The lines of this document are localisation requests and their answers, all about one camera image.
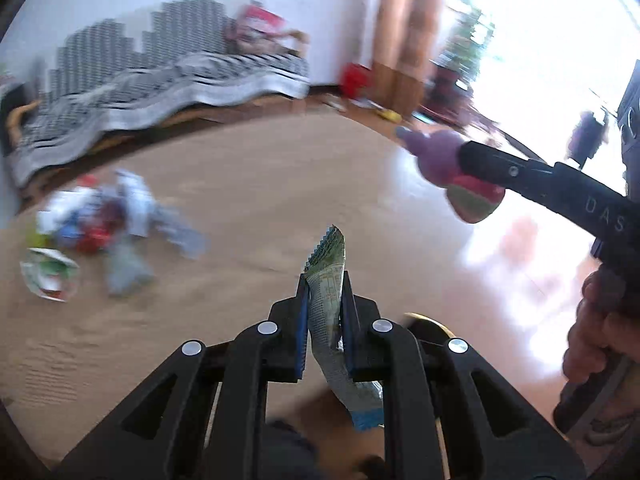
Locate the dark furniture piece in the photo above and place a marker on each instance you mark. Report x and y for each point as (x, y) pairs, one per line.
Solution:
(587, 135)

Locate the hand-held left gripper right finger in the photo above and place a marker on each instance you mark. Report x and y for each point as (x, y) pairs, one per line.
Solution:
(348, 332)

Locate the black gold-rimmed trash bin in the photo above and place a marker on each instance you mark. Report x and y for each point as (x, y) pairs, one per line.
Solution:
(432, 327)

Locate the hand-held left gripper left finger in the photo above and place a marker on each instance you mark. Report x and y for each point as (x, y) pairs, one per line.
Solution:
(301, 332)

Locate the potted green plant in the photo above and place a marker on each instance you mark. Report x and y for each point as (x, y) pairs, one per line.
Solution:
(467, 35)

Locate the red white bag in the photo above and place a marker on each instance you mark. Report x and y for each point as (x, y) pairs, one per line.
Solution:
(257, 22)

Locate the person's right hand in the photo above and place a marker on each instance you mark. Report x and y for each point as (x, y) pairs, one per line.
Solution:
(590, 340)

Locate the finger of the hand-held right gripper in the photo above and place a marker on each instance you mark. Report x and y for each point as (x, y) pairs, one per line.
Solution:
(510, 172)

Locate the red plastic container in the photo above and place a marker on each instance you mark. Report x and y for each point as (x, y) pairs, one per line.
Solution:
(356, 80)

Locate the person's right forearm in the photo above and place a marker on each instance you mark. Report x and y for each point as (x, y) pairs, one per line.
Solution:
(612, 420)

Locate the yellow floor item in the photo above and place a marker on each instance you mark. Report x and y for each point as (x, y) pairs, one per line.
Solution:
(389, 115)

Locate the green silver snack wrapper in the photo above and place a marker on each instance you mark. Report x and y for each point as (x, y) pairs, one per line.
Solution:
(327, 280)

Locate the pile of colourful wrappers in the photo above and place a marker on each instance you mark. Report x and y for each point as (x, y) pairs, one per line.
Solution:
(100, 210)

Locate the sofa with patterned blanket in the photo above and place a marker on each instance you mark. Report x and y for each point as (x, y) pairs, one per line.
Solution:
(150, 80)

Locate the purple plush toy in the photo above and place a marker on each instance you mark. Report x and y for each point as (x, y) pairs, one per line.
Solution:
(440, 157)

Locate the white green food wrapper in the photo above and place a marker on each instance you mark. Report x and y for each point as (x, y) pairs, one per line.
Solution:
(47, 275)

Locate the grey plastic bag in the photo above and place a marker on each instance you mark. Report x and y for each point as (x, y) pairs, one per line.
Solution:
(127, 265)

